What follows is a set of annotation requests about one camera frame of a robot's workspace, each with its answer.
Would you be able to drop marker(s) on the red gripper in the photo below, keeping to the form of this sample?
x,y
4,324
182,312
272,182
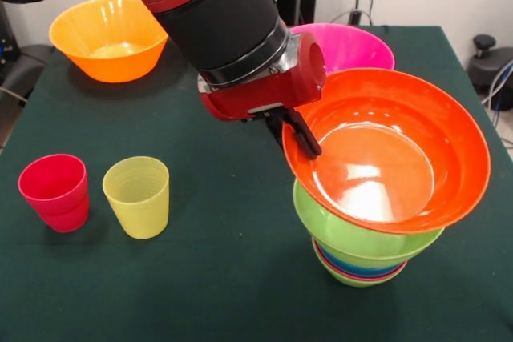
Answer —
x,y
272,93

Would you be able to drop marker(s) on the orange shallow bowl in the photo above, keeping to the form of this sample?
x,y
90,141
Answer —
x,y
401,158

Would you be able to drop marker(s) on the large green bowl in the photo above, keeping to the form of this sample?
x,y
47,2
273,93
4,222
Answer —
x,y
360,242

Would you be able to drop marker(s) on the small red bowl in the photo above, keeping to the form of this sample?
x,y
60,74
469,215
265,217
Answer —
x,y
324,260

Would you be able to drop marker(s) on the blue bowl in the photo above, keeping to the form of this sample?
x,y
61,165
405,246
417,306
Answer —
x,y
352,268

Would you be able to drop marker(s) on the small green bowl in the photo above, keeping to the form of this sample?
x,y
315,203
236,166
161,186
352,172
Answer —
x,y
356,282

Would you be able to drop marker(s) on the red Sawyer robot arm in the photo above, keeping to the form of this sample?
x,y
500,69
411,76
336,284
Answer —
x,y
208,9

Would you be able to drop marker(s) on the large pink bowl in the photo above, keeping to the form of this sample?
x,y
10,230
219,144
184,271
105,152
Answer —
x,y
352,49

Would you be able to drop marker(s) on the black plug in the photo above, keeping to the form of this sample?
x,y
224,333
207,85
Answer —
x,y
355,17

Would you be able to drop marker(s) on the yellow cup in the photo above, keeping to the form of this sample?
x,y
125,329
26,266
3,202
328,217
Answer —
x,y
138,206

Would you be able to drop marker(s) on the large yellow-orange bowl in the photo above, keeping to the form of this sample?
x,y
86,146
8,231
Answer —
x,y
108,65

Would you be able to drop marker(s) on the black round base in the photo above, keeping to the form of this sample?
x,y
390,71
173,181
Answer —
x,y
487,71

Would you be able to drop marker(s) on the dark green tablecloth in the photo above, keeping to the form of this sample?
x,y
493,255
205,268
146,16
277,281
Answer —
x,y
160,298

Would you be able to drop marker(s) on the black knob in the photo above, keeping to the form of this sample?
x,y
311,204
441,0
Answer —
x,y
484,43

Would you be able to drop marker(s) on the red cup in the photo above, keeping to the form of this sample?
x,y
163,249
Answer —
x,y
52,182
66,222

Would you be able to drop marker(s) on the dark grey seat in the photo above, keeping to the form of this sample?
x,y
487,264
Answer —
x,y
24,69

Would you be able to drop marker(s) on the black equipment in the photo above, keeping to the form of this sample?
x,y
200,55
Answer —
x,y
7,37

